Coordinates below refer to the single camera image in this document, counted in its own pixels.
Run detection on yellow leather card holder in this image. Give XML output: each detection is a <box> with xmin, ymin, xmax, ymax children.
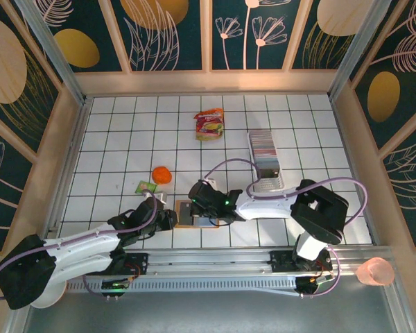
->
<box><xmin>174</xmin><ymin>198</ymin><xmax>220</xmax><ymax>230</ymax></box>

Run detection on aluminium frame post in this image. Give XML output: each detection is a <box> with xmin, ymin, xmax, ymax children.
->
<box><xmin>2</xmin><ymin>307</ymin><xmax>34</xmax><ymax>333</ymax></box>
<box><xmin>12</xmin><ymin>0</ymin><xmax>88</xmax><ymax>105</ymax></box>
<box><xmin>327</xmin><ymin>0</ymin><xmax>405</xmax><ymax>101</ymax></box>
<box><xmin>383</xmin><ymin>277</ymin><xmax>415</xmax><ymax>333</ymax></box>

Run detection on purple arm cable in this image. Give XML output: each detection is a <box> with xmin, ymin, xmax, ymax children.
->
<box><xmin>202</xmin><ymin>158</ymin><xmax>368</xmax><ymax>300</ymax></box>
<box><xmin>0</xmin><ymin>189</ymin><xmax>160</xmax><ymax>301</ymax></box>

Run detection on black control board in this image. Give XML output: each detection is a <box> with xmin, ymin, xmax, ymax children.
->
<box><xmin>101</xmin><ymin>279</ymin><xmax>130</xmax><ymax>291</ymax></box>
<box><xmin>295</xmin><ymin>273</ymin><xmax>336</xmax><ymax>296</ymax></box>

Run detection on stack of assorted cards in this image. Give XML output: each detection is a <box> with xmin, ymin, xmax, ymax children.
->
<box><xmin>248</xmin><ymin>130</ymin><xmax>280</xmax><ymax>178</ymax></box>

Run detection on orange toy fruit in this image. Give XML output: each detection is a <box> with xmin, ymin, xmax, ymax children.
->
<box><xmin>151</xmin><ymin>166</ymin><xmax>173</xmax><ymax>185</ymax></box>

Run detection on wall panel large cream circle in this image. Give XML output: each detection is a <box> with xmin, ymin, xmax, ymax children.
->
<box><xmin>0</xmin><ymin>0</ymin><xmax>63</xmax><ymax>164</ymax></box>

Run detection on wall panel cream circle fronds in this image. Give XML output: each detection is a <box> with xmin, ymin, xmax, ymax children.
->
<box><xmin>289</xmin><ymin>0</ymin><xmax>374</xmax><ymax>72</ymax></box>

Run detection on wall panel white flowers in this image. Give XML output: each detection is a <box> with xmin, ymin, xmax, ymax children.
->
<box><xmin>207</xmin><ymin>0</ymin><xmax>311</xmax><ymax>73</ymax></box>

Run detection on red soup packet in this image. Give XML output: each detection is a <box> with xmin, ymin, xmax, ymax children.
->
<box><xmin>193</xmin><ymin>108</ymin><xmax>225</xmax><ymax>142</ymax></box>

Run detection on perforated metal cable duct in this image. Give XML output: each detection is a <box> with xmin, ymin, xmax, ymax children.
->
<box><xmin>66</xmin><ymin>277</ymin><xmax>299</xmax><ymax>293</ymax></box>

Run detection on wall panel white leaf outlines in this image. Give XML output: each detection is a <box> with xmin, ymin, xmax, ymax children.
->
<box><xmin>377</xmin><ymin>128</ymin><xmax>416</xmax><ymax>257</ymax></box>

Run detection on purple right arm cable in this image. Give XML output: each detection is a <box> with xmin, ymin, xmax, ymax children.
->
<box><xmin>202</xmin><ymin>158</ymin><xmax>368</xmax><ymax>300</ymax></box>

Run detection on wall panel yellow oval feather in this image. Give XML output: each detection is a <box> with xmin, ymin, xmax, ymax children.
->
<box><xmin>348</xmin><ymin>0</ymin><xmax>416</xmax><ymax>152</ymax></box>

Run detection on aluminium mounting rail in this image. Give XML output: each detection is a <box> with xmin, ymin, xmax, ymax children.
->
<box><xmin>124</xmin><ymin>245</ymin><xmax>398</xmax><ymax>278</ymax></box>

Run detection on wall panel single white flower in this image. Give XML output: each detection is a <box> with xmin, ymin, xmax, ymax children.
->
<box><xmin>0</xmin><ymin>103</ymin><xmax>39</xmax><ymax>259</ymax></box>

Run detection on green snack packet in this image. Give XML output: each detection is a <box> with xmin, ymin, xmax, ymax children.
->
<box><xmin>135</xmin><ymin>180</ymin><xmax>159</xmax><ymax>194</ymax></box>

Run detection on pink plastic cup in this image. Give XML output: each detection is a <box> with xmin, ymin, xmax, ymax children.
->
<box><xmin>355</xmin><ymin>256</ymin><xmax>396</xmax><ymax>287</ymax></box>

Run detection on wall panel orange circle leaves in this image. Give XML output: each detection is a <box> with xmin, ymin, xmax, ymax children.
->
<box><xmin>109</xmin><ymin>0</ymin><xmax>209</xmax><ymax>74</ymax></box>

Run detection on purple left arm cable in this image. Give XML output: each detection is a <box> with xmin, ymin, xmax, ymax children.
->
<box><xmin>0</xmin><ymin>189</ymin><xmax>160</xmax><ymax>301</ymax></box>

